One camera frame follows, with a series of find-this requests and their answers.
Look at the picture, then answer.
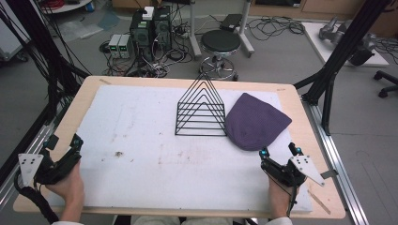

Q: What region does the grey power supply unit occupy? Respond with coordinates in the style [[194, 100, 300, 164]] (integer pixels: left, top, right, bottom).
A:
[[118, 34, 134, 60], [107, 33, 123, 59]]

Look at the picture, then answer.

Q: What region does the white metal table frame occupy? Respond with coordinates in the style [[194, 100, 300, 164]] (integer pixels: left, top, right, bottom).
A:
[[187, 0, 256, 59]]

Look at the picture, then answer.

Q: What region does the tangle of cables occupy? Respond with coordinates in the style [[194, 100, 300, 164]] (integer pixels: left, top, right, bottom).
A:
[[99, 39, 195, 79]]

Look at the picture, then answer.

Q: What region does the grey metal bracket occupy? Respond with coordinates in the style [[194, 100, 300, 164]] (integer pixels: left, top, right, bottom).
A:
[[320, 169, 340, 180]]

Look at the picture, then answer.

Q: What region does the black round stool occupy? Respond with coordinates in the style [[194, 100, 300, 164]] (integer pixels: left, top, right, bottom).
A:
[[198, 29, 242, 83]]

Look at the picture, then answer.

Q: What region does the aluminium rail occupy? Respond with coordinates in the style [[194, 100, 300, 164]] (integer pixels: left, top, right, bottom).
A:
[[300, 96, 371, 225], [0, 95, 74, 211]]

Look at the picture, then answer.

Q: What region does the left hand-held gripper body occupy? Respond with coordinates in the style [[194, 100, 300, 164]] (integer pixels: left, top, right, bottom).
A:
[[18, 148, 83, 188]]

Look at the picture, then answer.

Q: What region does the white floor board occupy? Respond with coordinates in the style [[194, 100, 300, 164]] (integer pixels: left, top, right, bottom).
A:
[[301, 22, 390, 68]]

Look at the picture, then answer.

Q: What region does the black wire triangle rack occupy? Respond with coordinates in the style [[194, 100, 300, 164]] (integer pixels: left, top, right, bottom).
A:
[[174, 72, 228, 138]]

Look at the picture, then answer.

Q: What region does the grey equipment case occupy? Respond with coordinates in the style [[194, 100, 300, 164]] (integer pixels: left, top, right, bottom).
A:
[[0, 18, 30, 62]]

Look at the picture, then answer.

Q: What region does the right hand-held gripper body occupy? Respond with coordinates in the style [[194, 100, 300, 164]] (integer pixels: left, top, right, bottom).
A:
[[260, 154, 327, 188]]

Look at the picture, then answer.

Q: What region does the black office chair base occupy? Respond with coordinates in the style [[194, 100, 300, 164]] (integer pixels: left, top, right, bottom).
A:
[[373, 69, 398, 99]]

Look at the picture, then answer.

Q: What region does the black computer tower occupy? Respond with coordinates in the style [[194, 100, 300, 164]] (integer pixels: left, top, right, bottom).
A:
[[152, 5, 174, 53], [129, 10, 156, 62]]

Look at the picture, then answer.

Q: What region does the white foam mat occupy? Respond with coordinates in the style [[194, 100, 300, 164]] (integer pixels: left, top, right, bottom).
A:
[[46, 84, 314, 214]]

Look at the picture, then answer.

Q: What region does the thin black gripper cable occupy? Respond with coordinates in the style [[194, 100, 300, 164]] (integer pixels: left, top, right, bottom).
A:
[[285, 176, 299, 218]]

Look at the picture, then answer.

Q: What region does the black metal frame stand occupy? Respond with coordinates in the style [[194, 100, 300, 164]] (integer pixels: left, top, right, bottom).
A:
[[0, 0, 92, 126], [293, 0, 394, 137]]

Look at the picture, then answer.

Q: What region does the black braided cable sleeve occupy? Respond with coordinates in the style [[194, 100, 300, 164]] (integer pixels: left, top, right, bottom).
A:
[[13, 172, 61, 225]]

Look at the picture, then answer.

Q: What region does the white round table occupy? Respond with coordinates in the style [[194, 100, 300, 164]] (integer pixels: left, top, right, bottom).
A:
[[39, 0, 94, 15]]

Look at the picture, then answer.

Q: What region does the purple knit hat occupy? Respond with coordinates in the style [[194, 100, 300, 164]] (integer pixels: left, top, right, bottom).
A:
[[224, 92, 293, 152]]

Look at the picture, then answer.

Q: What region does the white box on tower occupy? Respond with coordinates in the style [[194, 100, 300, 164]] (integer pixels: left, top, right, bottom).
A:
[[142, 6, 155, 22]]

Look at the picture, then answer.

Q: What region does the black floor cable bundle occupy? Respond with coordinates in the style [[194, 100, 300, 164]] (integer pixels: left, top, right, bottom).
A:
[[246, 14, 306, 42]]

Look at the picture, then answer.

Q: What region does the person's left hand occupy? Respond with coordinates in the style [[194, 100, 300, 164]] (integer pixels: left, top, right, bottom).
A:
[[44, 161, 85, 208]]

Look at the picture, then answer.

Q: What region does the person's right hand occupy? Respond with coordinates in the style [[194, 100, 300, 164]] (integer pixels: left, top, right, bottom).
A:
[[268, 175, 302, 215]]

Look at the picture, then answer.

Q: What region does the black flat box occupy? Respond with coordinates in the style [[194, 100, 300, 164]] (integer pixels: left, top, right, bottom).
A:
[[219, 13, 244, 33]]

